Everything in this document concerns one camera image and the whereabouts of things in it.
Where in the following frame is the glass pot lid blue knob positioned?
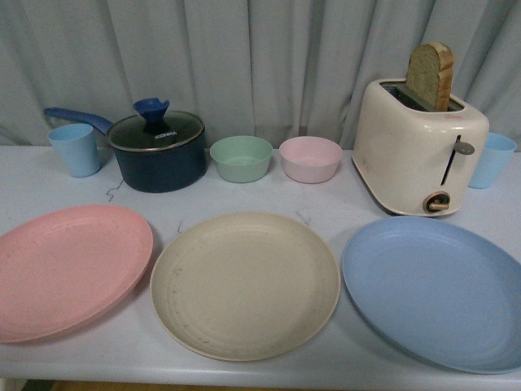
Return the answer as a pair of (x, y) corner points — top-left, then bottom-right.
(107, 98), (204, 152)

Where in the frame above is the dark blue saucepan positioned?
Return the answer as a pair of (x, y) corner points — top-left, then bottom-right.
(44, 108), (207, 193)

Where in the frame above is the light blue cup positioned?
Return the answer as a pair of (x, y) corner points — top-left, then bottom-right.
(469, 132), (517, 189)
(47, 123), (101, 178)

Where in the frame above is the light blue cup left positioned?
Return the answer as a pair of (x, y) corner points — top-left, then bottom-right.
(47, 123), (101, 178)

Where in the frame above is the blue plastic plate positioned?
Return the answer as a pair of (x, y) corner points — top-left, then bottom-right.
(342, 217), (520, 374)

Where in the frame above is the light blue cup right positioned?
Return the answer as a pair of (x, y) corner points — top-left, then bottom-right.
(469, 132), (517, 189)

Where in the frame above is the green plastic bowl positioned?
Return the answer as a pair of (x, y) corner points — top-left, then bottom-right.
(209, 135), (273, 183)

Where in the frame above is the pink plastic bowl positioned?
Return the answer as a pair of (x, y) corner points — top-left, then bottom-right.
(279, 136), (344, 184)

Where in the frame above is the grey curtain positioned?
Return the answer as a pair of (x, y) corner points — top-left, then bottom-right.
(1, 1), (520, 148)

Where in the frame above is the beige plastic plate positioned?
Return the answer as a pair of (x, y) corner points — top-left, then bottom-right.
(150, 213), (341, 362)

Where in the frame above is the slice of toast bread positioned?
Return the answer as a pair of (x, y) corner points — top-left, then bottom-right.
(405, 42), (454, 112)

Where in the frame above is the pink plastic plate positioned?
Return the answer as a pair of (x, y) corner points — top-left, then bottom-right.
(1, 205), (153, 344)

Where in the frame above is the cream white toaster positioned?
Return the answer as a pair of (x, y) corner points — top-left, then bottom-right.
(352, 80), (489, 217)

